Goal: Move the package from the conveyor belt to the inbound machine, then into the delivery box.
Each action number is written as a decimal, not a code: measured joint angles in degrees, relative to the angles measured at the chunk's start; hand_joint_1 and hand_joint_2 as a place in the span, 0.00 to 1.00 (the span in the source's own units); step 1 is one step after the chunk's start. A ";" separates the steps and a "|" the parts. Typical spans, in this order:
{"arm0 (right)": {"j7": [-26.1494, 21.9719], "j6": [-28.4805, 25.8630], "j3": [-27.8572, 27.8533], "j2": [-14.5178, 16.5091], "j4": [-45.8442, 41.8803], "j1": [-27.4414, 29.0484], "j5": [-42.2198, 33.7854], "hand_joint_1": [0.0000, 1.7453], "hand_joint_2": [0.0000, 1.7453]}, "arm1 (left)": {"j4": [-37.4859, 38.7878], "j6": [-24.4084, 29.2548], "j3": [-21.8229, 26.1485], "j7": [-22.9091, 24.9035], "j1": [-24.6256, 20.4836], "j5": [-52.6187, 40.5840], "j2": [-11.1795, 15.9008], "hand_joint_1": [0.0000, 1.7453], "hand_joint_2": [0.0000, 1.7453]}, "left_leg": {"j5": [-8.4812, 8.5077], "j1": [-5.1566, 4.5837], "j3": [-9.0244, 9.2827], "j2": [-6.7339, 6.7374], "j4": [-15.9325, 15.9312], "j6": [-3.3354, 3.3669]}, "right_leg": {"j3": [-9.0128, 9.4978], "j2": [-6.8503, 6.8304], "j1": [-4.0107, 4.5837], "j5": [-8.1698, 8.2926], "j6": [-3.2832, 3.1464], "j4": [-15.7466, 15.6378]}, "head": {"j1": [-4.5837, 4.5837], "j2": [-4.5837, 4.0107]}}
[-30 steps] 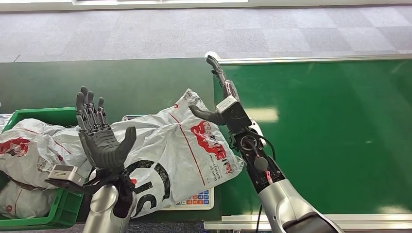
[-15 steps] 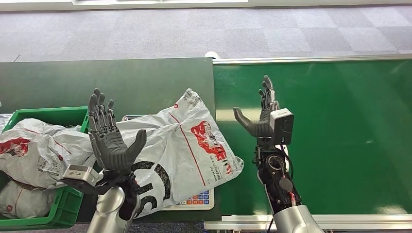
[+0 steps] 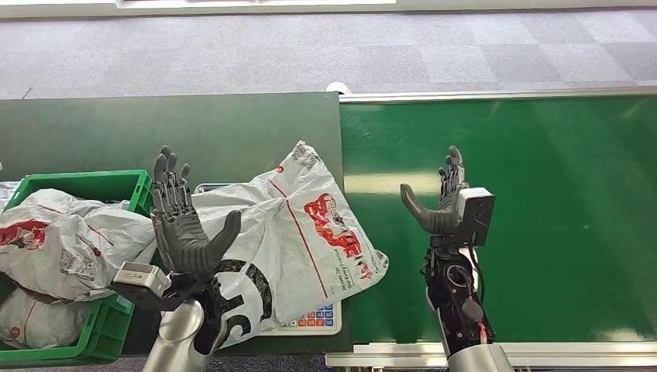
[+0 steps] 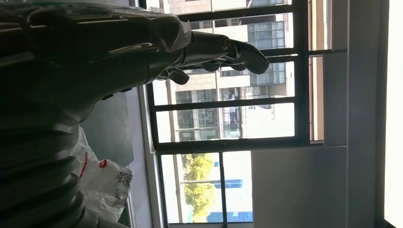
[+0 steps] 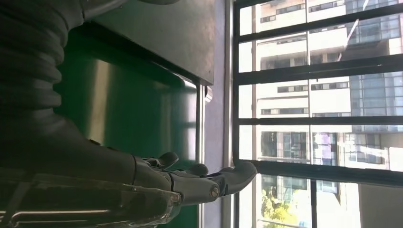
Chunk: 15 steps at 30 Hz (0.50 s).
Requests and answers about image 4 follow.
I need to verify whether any grey courier bag black logo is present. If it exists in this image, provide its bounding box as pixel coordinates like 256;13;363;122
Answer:
67;125;134;222

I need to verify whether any green conveyor belt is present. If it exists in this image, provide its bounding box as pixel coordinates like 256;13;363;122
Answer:
121;204;133;228

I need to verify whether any green tree outside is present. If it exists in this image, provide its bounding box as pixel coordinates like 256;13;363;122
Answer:
181;153;218;223

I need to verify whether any black framed window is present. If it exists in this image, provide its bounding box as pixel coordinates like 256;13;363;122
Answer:
138;0;347;228

